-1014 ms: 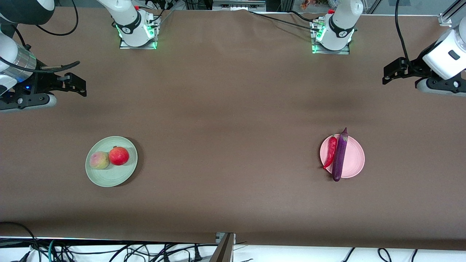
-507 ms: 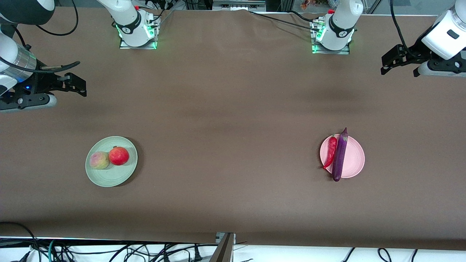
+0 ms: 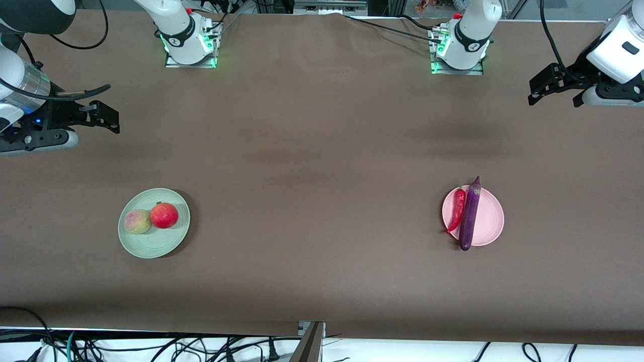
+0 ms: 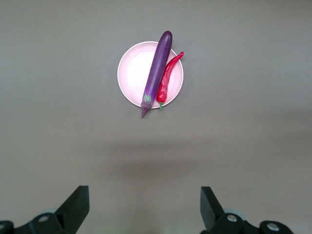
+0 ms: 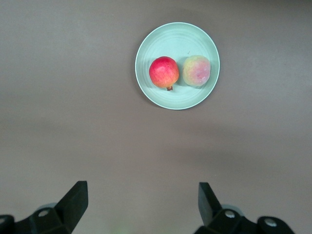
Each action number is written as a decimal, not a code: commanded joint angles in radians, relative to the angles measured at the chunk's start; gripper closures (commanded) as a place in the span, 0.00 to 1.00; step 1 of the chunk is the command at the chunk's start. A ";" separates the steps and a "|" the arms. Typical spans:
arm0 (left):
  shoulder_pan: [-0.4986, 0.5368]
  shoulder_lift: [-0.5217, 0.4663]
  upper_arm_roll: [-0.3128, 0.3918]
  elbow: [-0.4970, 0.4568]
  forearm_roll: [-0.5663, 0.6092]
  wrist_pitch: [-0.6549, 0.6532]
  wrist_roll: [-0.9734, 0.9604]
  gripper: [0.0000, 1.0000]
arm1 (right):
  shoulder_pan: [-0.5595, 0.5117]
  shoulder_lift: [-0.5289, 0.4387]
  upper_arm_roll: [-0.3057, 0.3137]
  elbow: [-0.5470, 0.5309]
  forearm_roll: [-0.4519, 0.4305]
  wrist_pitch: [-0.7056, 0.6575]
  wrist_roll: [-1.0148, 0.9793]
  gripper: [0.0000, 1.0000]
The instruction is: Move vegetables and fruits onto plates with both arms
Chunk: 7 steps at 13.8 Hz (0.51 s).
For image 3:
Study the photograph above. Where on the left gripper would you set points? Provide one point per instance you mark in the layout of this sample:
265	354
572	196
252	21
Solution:
575	74

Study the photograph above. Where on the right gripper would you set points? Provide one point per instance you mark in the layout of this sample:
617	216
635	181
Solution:
56	111

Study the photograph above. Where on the yellow pink peach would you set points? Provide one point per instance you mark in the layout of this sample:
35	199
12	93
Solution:
137	222

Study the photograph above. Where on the red pomegranate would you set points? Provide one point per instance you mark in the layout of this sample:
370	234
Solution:
164	215

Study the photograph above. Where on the red chili pepper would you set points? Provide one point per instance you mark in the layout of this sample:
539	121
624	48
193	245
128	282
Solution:
458	206

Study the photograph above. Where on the purple eggplant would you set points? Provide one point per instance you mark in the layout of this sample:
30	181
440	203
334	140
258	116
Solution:
470	216

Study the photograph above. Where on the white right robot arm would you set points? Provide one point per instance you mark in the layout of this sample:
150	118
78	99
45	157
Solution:
176	25

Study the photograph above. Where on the pale green round plate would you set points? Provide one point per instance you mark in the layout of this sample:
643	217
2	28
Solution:
156	244

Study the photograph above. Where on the pink round plate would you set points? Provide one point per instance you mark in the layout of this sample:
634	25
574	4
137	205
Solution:
490	216

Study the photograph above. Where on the colourful toy pile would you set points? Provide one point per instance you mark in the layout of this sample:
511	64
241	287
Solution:
432	5

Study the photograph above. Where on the brown table cover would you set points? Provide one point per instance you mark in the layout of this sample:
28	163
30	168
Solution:
322	125

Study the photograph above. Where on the grey box with ports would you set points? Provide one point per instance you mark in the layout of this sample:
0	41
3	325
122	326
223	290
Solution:
329	7

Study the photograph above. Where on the brown angled bar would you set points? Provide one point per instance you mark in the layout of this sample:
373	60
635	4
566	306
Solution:
309	347

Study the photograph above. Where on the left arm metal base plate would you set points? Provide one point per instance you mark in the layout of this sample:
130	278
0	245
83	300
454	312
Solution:
473	72

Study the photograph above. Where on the aluminium frame profile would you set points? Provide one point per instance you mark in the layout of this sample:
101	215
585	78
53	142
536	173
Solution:
621	10

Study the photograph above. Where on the small silver metal bracket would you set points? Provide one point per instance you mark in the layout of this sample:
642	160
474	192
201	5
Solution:
302	329

